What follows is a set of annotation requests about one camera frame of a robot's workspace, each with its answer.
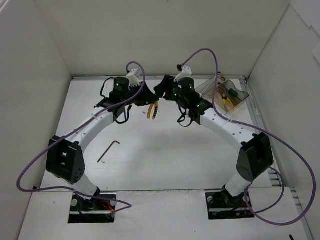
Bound yellow needle nose pliers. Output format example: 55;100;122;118
147;101;159;120

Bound yellow side cutter pliers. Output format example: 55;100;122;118
218;86;236;108

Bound green handled screwdriver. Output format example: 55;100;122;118
227;88;239;98

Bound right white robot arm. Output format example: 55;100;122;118
154;75;274;206

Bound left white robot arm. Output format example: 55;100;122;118
46;76;159;210

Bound clear plastic organizer container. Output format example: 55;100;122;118
195;72;250;115

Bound lower dark hex key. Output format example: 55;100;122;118
97;140;121;164

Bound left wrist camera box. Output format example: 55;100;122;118
126;68;141;87

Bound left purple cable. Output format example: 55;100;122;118
16;61;146;216

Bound purple cable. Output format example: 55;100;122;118
16;61;146;216
179;48;316;225

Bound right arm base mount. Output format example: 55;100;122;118
205;187;255;220

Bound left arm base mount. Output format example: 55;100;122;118
68;193;117;224

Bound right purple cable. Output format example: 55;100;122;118
179;48;316;225

